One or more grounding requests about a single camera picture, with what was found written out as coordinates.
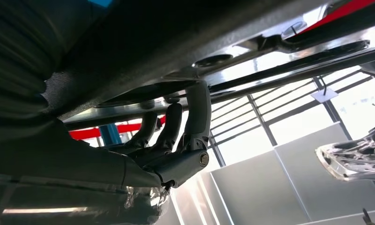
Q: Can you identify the white car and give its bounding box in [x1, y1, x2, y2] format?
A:
[315, 102, 375, 182]

